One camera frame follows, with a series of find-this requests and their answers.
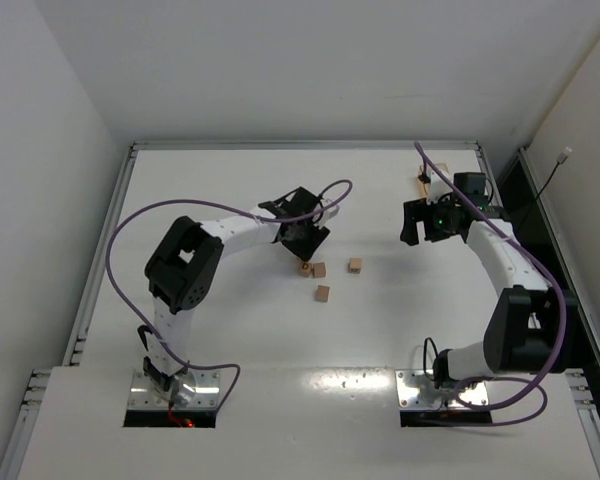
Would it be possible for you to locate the wooden block letter D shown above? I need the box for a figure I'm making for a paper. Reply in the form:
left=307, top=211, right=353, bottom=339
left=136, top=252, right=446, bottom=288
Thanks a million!
left=299, top=262, right=313, bottom=278

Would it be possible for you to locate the transparent amber plastic tray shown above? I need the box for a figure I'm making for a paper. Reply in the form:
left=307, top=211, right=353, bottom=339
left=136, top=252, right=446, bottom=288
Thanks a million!
left=415, top=163, right=452, bottom=203

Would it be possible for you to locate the wooden block with print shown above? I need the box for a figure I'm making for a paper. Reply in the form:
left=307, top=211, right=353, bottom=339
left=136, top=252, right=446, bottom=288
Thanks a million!
left=348, top=257, right=362, bottom=274

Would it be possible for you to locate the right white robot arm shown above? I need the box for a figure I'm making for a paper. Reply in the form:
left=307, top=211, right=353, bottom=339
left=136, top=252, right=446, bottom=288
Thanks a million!
left=400, top=171, right=578, bottom=388

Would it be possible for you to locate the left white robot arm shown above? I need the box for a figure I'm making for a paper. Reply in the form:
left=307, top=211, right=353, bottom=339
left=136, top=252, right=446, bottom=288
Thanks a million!
left=138, top=187, right=330, bottom=394

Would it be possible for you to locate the plain wooden block upper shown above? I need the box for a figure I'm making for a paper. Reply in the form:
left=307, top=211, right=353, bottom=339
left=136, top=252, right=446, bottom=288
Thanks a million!
left=312, top=262, right=327, bottom=279

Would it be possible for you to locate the plain wooden block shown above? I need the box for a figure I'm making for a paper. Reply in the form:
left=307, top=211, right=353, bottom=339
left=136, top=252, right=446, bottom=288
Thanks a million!
left=312, top=262, right=327, bottom=279
left=314, top=285, right=330, bottom=303

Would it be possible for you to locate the plain wooden block lower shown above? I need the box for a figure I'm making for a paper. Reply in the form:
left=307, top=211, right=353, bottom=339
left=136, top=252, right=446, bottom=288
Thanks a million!
left=314, top=285, right=330, bottom=303

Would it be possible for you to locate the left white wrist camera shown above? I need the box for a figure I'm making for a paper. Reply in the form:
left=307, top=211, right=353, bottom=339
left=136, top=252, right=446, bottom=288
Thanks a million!
left=315, top=202, right=340, bottom=226

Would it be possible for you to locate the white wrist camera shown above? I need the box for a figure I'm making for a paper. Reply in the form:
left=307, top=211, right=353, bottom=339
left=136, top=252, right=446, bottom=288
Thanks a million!
left=315, top=202, right=340, bottom=226
left=426, top=169, right=452, bottom=204

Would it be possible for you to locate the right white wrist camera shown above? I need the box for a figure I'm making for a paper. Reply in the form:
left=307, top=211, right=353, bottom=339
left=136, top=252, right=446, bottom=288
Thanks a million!
left=426, top=169, right=452, bottom=204

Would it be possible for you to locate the aluminium table frame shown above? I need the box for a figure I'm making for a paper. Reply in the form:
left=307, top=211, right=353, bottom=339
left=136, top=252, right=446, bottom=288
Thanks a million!
left=2, top=142, right=600, bottom=479

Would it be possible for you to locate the black wall cable with plug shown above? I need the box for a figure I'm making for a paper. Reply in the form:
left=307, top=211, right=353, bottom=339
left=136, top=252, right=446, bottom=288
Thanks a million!
left=517, top=146, right=573, bottom=221

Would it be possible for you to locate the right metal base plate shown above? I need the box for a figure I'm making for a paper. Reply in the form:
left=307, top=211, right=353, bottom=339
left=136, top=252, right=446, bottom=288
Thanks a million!
left=395, top=369, right=469, bottom=413

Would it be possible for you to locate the metal base plate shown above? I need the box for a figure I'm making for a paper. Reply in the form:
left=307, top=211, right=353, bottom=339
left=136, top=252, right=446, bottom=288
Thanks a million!
left=127, top=371, right=220, bottom=412
left=395, top=369, right=469, bottom=413

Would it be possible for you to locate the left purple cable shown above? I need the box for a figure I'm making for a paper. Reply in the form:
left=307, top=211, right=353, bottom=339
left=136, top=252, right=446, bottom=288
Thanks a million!
left=106, top=178, right=354, bottom=412

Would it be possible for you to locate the purple cable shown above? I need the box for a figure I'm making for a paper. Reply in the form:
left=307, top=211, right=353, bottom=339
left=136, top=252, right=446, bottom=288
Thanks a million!
left=106, top=178, right=354, bottom=412
left=413, top=141, right=567, bottom=427

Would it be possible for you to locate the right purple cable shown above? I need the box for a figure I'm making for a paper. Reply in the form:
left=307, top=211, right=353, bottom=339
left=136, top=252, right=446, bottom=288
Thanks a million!
left=413, top=141, right=567, bottom=427

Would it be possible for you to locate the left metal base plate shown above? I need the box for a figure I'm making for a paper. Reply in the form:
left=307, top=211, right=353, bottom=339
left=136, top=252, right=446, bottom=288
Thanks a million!
left=127, top=371, right=220, bottom=412

